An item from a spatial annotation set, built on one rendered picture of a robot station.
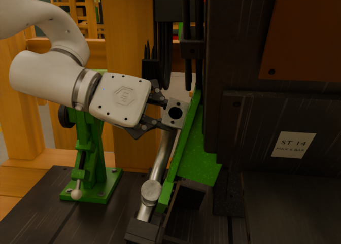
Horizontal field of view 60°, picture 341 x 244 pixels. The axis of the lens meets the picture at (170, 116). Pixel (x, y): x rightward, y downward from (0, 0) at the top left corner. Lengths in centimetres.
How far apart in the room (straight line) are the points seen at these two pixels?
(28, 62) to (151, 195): 34
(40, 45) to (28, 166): 40
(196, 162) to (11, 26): 36
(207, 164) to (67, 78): 30
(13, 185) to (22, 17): 60
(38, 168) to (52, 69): 54
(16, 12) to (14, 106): 57
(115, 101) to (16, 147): 63
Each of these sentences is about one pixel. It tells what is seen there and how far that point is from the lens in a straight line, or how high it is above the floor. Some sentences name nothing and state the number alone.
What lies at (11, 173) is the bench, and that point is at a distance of 109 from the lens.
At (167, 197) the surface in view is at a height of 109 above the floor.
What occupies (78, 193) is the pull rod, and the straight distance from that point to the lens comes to 79.
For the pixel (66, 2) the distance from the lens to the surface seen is 1056.
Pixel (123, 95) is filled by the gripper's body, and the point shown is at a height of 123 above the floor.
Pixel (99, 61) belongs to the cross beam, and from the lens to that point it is 98.
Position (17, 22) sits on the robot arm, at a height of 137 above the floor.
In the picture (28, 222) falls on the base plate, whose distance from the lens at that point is 83.
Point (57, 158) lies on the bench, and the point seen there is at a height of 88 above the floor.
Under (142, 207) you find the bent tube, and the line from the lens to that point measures 64.
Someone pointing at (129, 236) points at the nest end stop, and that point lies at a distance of 62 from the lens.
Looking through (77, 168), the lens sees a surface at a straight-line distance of 82.
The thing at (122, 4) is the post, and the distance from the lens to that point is 83.
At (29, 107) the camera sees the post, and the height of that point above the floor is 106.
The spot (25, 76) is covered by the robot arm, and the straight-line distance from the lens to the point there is 61.
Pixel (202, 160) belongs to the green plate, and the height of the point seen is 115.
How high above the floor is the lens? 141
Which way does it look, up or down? 23 degrees down
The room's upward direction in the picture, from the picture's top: straight up
